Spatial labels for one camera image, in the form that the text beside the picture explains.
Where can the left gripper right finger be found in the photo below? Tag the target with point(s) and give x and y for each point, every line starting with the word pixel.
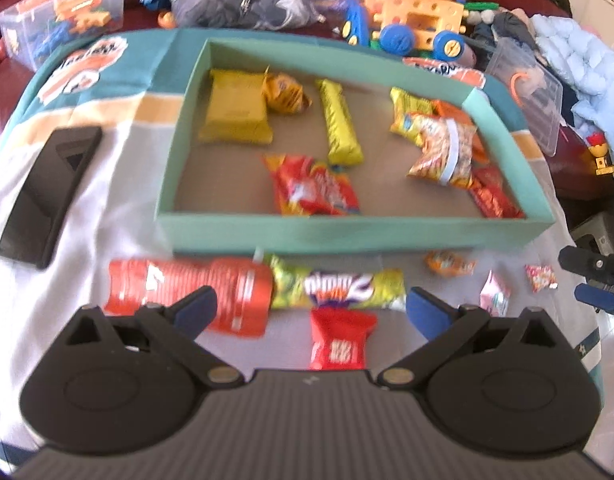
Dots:
pixel 448 330

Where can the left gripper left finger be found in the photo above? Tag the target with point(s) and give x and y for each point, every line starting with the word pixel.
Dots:
pixel 172 331

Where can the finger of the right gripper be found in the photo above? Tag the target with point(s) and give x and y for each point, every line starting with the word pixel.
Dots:
pixel 598 298
pixel 586 263

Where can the small pink white candy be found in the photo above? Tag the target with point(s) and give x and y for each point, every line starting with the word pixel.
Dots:
pixel 494 296

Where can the small orange candy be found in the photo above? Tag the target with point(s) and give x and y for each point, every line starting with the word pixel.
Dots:
pixel 449 264

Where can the small red white candy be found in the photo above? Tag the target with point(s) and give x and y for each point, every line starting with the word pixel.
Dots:
pixel 540 277

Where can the large orange red snack bag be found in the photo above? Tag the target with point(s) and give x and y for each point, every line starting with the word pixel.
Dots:
pixel 243 288

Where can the red KitKat pack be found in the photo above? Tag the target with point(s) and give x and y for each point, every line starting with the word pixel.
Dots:
pixel 339 337

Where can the yellow purple candy bag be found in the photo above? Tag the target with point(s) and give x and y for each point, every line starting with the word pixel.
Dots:
pixel 303 287

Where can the yellow red toy figure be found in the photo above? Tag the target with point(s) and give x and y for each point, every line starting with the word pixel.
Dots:
pixel 600 152

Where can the red snack pack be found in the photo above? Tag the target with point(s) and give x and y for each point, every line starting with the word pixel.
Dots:
pixel 489 195

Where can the orange white chips bag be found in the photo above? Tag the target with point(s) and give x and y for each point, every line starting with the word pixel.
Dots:
pixel 447 152

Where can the red Skittles bag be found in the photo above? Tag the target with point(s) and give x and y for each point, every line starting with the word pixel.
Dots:
pixel 304 186

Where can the clear plastic organizer lid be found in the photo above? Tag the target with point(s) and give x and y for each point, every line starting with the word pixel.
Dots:
pixel 533 88

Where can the teal cardboard box tray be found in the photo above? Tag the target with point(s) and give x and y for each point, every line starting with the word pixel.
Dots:
pixel 309 149

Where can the light blue fluffy blanket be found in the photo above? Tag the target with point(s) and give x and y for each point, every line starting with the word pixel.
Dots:
pixel 581 60

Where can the long yellow candy bar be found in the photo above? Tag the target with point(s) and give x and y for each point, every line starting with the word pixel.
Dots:
pixel 344 148

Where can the orange snack pack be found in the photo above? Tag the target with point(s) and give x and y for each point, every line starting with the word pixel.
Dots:
pixel 448 111

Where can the yellow wafer snack pack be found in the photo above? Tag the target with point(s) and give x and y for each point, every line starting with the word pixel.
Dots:
pixel 237 109

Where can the yellow speckled snack pack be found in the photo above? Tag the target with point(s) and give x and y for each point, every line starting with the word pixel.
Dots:
pixel 408 110

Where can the orange crinkled candy wrapper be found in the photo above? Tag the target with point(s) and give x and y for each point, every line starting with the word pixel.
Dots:
pixel 284 94

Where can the yellow toy construction car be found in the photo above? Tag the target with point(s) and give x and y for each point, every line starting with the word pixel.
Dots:
pixel 408 27

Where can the clear bin of toy blocks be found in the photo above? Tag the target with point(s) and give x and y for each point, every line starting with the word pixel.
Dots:
pixel 33 29

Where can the clear bag of dark parts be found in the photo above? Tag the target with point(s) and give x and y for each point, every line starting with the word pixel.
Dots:
pixel 270 15

